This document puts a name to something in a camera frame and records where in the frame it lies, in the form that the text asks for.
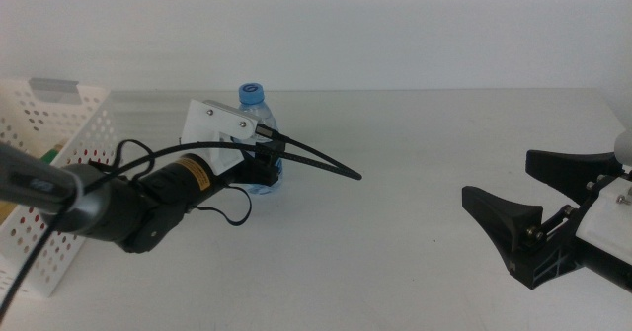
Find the clear water bottle blue cap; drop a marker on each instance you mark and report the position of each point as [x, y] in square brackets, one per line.
[253, 96]

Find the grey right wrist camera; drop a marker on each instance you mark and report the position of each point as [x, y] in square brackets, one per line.
[624, 148]

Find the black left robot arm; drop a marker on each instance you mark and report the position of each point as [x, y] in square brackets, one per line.
[113, 207]

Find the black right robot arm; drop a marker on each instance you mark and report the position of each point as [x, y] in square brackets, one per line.
[612, 272]

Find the yellow tea bottle green label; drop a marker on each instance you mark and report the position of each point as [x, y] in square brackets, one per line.
[53, 152]

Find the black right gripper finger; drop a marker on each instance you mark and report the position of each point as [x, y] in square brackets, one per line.
[573, 170]
[498, 217]

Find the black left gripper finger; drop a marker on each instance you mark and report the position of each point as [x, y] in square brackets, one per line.
[269, 160]

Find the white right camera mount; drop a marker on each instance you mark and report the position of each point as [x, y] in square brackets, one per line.
[607, 222]

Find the white perforated plastic basket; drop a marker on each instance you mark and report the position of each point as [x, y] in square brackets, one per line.
[29, 252]

